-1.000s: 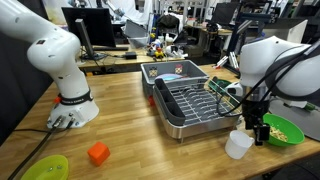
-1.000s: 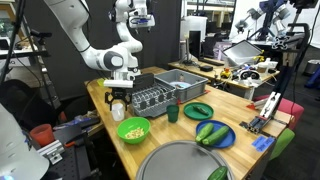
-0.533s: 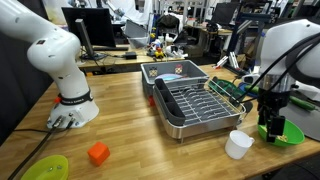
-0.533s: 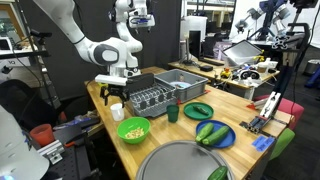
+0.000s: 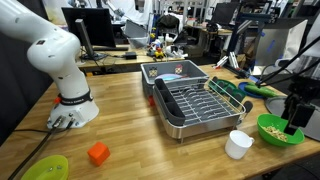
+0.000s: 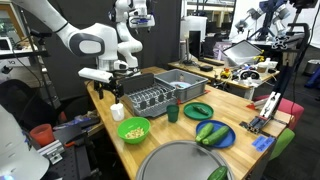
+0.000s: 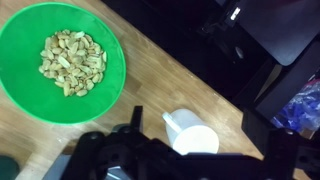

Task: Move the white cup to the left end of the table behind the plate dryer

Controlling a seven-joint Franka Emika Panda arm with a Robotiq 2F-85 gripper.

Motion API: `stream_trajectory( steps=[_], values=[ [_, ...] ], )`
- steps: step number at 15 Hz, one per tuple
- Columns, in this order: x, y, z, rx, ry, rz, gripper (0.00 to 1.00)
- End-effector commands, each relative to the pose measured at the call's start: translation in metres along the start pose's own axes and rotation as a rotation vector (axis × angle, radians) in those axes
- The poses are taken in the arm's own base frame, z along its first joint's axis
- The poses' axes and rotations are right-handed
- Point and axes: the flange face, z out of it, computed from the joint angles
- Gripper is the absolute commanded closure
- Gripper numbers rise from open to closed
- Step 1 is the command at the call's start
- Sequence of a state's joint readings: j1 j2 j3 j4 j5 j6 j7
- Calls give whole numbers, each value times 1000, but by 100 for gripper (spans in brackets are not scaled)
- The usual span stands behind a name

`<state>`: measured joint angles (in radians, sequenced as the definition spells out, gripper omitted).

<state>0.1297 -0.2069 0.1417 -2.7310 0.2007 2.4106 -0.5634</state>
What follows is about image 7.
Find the blue plastic bag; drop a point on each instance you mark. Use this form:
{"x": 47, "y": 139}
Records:
{"x": 303, "y": 110}

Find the dark green cup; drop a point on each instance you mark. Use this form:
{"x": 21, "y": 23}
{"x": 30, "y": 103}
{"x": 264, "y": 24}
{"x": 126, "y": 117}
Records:
{"x": 8, "y": 168}

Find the pile of peanuts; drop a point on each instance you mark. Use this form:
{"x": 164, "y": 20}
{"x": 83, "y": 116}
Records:
{"x": 71, "y": 63}

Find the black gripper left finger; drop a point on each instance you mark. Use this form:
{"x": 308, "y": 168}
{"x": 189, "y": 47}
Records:
{"x": 136, "y": 116}

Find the black rounded panel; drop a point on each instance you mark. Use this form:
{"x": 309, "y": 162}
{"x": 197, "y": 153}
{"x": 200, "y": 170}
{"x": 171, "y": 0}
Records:
{"x": 283, "y": 30}

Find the bright green bowl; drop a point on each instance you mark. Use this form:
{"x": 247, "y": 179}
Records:
{"x": 20, "y": 83}

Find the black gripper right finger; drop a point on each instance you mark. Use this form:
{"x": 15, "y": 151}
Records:
{"x": 258, "y": 130}

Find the black equipment stand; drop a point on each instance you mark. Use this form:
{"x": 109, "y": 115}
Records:
{"x": 186, "y": 36}

